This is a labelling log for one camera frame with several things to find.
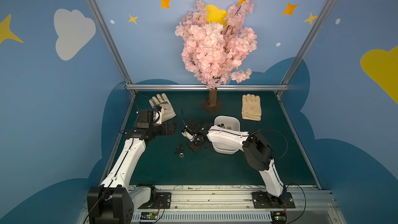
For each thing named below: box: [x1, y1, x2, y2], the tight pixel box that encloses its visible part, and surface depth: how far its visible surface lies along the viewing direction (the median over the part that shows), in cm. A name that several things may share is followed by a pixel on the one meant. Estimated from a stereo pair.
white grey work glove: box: [148, 92, 177, 123], surface depth 117 cm
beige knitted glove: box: [241, 93, 262, 122], surface depth 116 cm
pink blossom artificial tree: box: [175, 0, 258, 91], surface depth 71 cm
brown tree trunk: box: [208, 87, 218, 108], surface depth 109 cm
